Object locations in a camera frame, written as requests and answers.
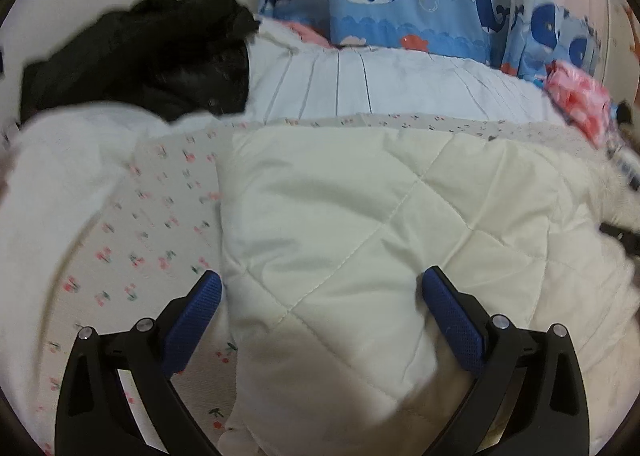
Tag black fuzzy jacket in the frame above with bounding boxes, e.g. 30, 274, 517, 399
19, 0, 262, 123

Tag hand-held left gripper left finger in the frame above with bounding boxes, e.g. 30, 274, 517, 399
54, 270, 223, 456

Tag pink checked cloth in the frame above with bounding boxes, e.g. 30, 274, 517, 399
543, 60, 619, 148

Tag white charger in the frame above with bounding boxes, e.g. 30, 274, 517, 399
616, 155, 640, 188

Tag floral bed sheet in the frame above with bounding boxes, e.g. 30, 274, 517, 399
27, 112, 601, 456

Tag blue whale print curtain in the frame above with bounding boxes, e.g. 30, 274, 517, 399
256, 0, 607, 83

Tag cream quilted jacket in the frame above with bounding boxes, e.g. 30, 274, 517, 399
215, 127, 640, 456

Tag white striped pillow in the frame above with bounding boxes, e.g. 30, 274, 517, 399
244, 18, 572, 126

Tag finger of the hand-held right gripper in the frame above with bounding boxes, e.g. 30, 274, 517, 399
599, 221, 640, 258

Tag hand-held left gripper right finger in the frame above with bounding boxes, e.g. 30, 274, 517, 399
421, 266, 590, 456

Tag pink pillow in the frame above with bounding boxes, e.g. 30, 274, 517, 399
284, 20, 335, 49

